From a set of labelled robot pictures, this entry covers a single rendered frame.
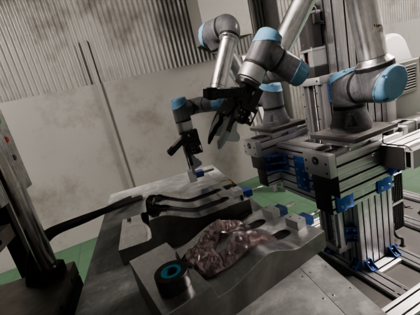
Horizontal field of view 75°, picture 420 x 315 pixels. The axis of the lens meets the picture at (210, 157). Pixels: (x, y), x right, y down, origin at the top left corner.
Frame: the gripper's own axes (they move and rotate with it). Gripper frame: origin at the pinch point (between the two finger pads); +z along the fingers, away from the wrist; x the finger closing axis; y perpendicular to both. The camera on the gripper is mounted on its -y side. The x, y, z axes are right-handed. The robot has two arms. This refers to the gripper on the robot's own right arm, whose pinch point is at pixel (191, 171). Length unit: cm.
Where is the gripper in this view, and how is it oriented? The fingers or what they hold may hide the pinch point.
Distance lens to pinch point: 132.7
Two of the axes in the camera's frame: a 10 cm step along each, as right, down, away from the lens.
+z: 2.2, 9.4, 2.5
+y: 9.4, -2.8, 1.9
